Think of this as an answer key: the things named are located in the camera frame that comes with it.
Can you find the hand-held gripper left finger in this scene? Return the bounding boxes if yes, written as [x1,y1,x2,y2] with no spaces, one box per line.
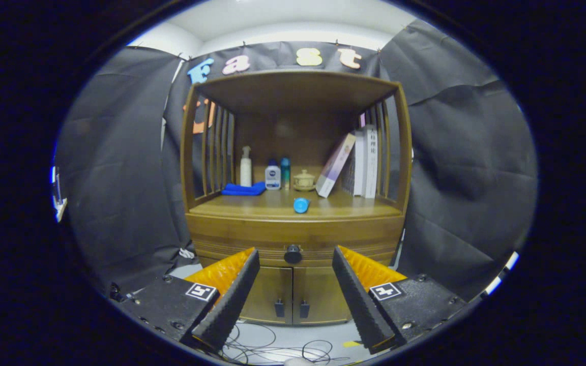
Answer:
[118,248,261,352]

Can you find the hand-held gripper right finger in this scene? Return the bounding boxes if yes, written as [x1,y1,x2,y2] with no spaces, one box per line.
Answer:
[332,246,467,355]

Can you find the wooden drawer with black knob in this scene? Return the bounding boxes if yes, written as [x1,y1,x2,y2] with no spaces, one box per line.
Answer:
[186,213,405,267]

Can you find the wooden cabinet door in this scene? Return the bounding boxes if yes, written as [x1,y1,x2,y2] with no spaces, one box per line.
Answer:
[293,267,352,324]
[240,267,294,324]

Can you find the wooden countertop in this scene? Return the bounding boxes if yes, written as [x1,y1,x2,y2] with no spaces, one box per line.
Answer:
[190,189,403,220]

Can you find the wooden cabinet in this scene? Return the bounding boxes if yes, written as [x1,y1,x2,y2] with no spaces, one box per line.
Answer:
[180,70,413,326]

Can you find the blue folded cloth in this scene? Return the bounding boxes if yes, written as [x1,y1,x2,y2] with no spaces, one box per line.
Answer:
[221,181,267,196]

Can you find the black electronic device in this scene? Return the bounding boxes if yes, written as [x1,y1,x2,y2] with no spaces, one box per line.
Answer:
[109,284,136,303]

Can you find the dark patterned book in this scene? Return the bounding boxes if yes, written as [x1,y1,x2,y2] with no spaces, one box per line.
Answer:
[341,152,356,195]

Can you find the beige lidded teacup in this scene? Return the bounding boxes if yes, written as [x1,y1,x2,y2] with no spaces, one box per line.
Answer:
[293,169,316,192]

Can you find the white pump bottle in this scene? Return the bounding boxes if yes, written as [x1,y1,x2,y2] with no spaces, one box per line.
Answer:
[240,146,253,188]

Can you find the plain white book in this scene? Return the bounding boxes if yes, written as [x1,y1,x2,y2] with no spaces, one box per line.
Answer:
[353,130,366,197]

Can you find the white lotion bottle blue cap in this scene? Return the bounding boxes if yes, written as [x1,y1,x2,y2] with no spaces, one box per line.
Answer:
[265,159,281,191]

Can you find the white book with black lettering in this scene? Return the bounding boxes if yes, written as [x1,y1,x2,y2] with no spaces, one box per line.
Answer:
[364,125,378,199]

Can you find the pink and white book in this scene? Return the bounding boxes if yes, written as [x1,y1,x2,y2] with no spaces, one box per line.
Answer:
[315,133,357,198]

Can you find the black cables on floor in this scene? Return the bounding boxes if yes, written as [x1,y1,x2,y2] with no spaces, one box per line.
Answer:
[219,321,370,365]

